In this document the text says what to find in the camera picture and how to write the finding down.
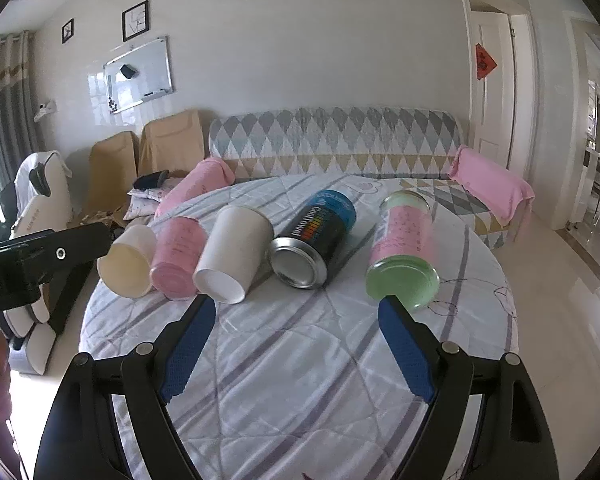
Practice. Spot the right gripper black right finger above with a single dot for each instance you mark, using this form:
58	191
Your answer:
511	439

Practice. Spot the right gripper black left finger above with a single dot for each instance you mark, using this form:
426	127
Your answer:
81	439

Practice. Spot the black blue CoolTowel can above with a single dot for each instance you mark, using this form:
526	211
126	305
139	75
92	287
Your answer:
302	253

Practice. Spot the cream paper cup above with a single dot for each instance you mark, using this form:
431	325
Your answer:
125	269

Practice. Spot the pink plastic cup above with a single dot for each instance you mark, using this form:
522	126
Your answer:
179	246

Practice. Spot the white paper cup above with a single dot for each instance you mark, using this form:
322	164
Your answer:
233	254

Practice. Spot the white massage chair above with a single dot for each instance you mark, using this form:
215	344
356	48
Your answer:
43	206

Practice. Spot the near tan covered chair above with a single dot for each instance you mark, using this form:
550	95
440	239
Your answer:
111	173

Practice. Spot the tan covered chair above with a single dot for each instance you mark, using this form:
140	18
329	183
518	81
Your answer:
111	173
174	143

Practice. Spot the folded floral cushions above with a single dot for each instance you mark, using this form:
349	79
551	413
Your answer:
144	203

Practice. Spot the far tan covered chair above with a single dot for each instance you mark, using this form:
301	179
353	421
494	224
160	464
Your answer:
174	143

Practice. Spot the pink green lidded can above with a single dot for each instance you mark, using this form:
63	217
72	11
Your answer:
400	258

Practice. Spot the grey curtain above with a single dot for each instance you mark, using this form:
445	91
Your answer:
19	136

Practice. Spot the left pink towel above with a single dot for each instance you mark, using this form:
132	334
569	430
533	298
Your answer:
209	175

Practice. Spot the pink towel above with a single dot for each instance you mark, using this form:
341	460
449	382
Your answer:
209	175
505	194

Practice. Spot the striped quilt table cover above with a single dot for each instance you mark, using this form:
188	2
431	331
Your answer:
300	384

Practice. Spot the black whiteboard eraser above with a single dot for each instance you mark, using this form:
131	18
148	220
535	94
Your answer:
128	71

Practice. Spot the small left framed picture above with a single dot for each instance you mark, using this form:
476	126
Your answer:
67	31

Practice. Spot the right pink towel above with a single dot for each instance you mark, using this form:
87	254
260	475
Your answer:
505	194

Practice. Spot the middle framed picture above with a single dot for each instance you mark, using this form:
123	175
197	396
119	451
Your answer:
135	21

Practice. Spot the diamond patterned sofa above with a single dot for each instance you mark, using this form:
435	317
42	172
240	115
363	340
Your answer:
413	146

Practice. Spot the white door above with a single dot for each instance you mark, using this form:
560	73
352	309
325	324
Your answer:
493	98

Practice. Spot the red door decoration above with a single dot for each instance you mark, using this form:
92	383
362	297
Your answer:
485	64

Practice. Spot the wall whiteboard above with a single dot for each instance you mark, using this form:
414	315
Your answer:
152	81

